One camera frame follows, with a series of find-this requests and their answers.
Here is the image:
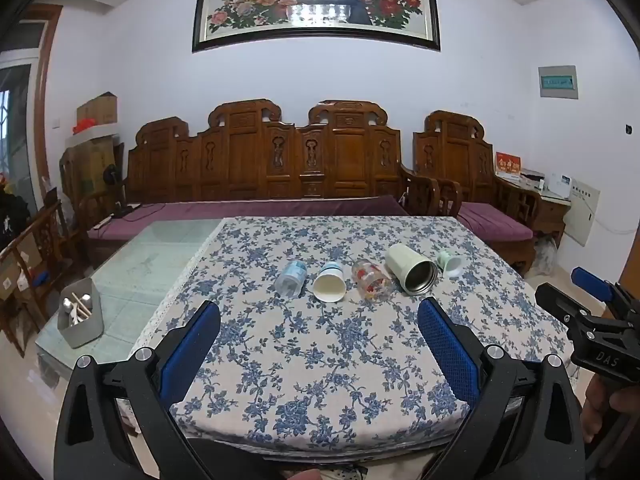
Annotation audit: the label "grey utensil container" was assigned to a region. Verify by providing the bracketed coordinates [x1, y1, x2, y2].
[57, 278, 104, 349]

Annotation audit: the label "white paper cup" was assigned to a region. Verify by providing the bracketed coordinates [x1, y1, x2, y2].
[312, 261, 347, 303]

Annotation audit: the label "wooden chopsticks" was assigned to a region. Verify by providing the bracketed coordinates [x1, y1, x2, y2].
[69, 290, 94, 320]

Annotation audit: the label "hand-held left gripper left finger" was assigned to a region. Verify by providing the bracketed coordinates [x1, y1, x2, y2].
[54, 300, 222, 480]

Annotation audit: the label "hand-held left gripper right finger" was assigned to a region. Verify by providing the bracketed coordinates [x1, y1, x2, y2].
[417, 297, 587, 480]

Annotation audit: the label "clear blue plastic cup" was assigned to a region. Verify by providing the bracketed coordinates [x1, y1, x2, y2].
[275, 259, 308, 297]

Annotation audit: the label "short purple seat cushion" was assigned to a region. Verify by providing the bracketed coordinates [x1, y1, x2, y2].
[457, 202, 535, 242]

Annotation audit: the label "wooden door frame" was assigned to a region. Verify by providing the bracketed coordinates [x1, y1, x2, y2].
[30, 4, 64, 211]

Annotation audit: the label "red flowered glass cup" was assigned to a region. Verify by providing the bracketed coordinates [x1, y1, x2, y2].
[351, 258, 393, 303]

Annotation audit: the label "carved wooden armchair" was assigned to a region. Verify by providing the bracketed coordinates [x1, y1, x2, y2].
[400, 110, 547, 277]

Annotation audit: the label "red desk calendar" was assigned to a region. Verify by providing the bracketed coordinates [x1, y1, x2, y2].
[495, 154, 522, 177]

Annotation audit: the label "small cardboard box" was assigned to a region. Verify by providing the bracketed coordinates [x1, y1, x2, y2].
[76, 92, 119, 127]

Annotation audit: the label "framed peacock flower painting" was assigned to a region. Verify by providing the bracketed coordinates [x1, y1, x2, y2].
[192, 0, 442, 53]

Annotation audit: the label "blue floral tablecloth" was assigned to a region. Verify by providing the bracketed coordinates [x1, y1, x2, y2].
[129, 216, 576, 453]

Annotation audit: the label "large cardboard box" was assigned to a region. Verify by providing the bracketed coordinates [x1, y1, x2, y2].
[62, 139, 124, 203]

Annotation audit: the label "white wall distribution panel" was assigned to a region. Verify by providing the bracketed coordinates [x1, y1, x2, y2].
[562, 177, 601, 247]

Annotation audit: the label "small pale green cup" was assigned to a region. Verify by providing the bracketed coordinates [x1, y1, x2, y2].
[436, 251, 464, 278]

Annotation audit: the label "small black fan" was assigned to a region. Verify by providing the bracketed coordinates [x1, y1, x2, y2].
[102, 165, 142, 219]

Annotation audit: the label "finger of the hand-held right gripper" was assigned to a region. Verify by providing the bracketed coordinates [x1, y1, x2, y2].
[534, 283, 593, 325]
[571, 267, 640, 311]

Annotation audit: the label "carved wooden sofa bench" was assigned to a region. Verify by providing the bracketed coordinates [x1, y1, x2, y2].
[122, 99, 416, 221]

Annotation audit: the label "wooden side table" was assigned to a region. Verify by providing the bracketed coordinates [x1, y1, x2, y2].
[495, 175, 572, 261]

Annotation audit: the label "person's right hand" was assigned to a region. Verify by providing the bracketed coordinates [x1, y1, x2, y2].
[581, 374, 640, 445]

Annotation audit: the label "white desk device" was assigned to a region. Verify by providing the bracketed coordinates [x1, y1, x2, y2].
[542, 172, 574, 197]

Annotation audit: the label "green wall electrical box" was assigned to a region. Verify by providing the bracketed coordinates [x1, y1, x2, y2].
[538, 65, 579, 101]

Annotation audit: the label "clear plastic bag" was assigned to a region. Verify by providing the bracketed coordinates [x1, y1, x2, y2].
[532, 237, 559, 277]

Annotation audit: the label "dark cloth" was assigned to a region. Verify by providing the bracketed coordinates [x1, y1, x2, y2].
[0, 191, 32, 253]

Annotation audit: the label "long purple seat cushion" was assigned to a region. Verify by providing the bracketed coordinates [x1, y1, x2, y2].
[87, 196, 412, 256]

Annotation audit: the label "cream steel tumbler cup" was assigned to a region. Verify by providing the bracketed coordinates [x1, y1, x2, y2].
[384, 243, 439, 296]

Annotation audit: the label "wooden side chair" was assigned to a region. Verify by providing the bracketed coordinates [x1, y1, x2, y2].
[0, 200, 77, 357]

